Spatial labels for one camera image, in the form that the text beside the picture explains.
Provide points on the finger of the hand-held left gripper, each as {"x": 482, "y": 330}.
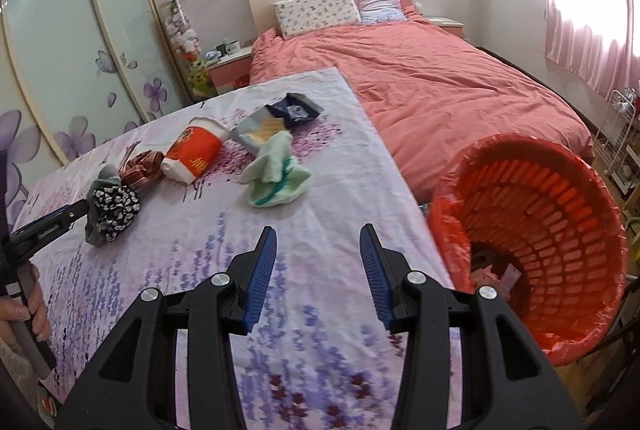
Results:
{"x": 50, "y": 225}

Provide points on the light green cloth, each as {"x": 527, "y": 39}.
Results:
{"x": 272, "y": 172}

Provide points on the orange plastic bag liner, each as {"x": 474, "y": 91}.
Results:
{"x": 450, "y": 235}

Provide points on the brown striped cloth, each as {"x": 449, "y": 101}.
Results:
{"x": 142, "y": 169}

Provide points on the orange plastic laundry basket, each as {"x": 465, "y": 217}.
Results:
{"x": 550, "y": 210}

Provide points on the black white patterned cloth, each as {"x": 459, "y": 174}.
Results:
{"x": 115, "y": 205}

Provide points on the pink curtain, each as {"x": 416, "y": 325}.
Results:
{"x": 585, "y": 9}

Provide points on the person's left forearm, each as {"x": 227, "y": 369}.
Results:
{"x": 12, "y": 360}

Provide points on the red paper cup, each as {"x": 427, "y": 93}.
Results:
{"x": 192, "y": 152}

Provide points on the floral tablecloth table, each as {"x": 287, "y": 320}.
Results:
{"x": 320, "y": 260}

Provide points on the pink striped pillow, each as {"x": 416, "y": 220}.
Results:
{"x": 380, "y": 4}

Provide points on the yellow plush toy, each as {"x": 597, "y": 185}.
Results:
{"x": 200, "y": 77}

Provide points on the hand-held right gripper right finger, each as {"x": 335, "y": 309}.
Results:
{"x": 375, "y": 280}

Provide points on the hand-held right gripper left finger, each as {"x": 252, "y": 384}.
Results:
{"x": 260, "y": 280}

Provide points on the person's left hand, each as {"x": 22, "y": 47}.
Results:
{"x": 41, "y": 322}

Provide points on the white floral pillow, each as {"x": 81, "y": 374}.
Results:
{"x": 317, "y": 12}

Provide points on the pink bedside table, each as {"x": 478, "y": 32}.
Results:
{"x": 230, "y": 72}
{"x": 447, "y": 28}

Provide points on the dark blue wrapper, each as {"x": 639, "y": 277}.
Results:
{"x": 295, "y": 109}

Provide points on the bed with salmon duvet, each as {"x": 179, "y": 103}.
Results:
{"x": 425, "y": 74}

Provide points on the grey yellow snack wrapper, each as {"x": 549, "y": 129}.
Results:
{"x": 257, "y": 132}

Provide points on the hanging plush toys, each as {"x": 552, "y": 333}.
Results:
{"x": 180, "y": 29}

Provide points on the flower print sliding wardrobe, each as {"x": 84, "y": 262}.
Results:
{"x": 75, "y": 34}

